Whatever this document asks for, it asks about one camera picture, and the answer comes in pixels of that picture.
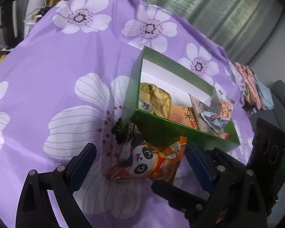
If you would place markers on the green cardboard box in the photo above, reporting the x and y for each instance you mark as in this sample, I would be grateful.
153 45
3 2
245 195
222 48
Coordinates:
155 68

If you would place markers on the white peanut snack bag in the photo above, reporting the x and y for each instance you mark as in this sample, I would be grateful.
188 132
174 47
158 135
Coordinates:
218 114

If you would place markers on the orange rice cake packet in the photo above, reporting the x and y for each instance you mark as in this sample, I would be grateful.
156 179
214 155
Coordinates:
183 115

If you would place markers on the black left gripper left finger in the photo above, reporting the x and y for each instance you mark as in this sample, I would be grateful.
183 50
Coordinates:
34 207

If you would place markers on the red snack packet with eyes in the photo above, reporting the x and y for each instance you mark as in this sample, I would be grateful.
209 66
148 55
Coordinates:
224 135

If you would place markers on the yellow snack bag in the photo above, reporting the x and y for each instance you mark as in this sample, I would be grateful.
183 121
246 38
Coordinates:
154 100

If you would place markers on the pink patterned folded cloth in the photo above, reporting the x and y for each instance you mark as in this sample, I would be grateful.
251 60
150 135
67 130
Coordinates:
255 93

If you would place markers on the purple floral tablecloth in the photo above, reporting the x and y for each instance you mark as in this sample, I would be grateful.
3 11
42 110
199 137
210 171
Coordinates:
64 86

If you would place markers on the cracker pack with label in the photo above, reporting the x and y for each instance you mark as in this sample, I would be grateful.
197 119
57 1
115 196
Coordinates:
198 107

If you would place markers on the grey green sofa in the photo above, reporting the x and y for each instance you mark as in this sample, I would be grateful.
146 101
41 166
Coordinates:
268 155

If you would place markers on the orange sunflower seed bag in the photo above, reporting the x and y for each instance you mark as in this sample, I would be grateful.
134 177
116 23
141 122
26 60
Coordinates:
139 159

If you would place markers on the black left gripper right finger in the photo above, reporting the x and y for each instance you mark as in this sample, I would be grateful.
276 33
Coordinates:
235 199

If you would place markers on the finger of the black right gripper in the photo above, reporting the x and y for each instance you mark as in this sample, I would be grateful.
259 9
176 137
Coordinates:
180 199

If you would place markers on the grey curtain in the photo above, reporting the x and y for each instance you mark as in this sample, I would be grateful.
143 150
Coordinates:
241 27

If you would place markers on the black white stick vacuum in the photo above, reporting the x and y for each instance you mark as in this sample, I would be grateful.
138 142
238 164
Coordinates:
9 23

